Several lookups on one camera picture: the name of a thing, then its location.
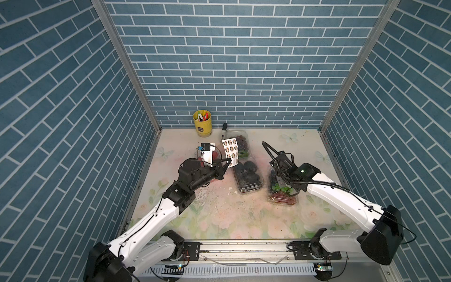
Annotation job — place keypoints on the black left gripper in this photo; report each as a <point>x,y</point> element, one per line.
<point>218,171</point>

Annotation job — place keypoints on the white fruit sticker sheet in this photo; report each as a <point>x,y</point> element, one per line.
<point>231,150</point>

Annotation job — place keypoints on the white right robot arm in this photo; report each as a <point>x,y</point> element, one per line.
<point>380,232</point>

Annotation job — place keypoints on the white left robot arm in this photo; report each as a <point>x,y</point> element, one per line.
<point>177,198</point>

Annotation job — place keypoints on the clear box of strawberries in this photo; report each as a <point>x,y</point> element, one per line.
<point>216,156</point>

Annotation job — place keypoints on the clear box of mixed grapes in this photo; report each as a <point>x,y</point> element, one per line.
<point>279,192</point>

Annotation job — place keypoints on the clear box of avocados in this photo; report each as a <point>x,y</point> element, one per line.
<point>247,176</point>

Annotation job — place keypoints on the clear box of dark grapes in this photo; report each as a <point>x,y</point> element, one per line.
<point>242,140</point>

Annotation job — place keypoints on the black capped marker pen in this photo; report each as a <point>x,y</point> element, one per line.
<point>224,130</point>

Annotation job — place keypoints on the yellow pen cup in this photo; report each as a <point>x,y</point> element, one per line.
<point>202,123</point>

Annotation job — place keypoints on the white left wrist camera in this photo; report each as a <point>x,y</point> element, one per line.
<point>206,150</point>

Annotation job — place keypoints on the metal base rail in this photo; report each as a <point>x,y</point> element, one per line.
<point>246,252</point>

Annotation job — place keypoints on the white perforated cable tray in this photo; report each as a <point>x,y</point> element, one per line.
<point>221,271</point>

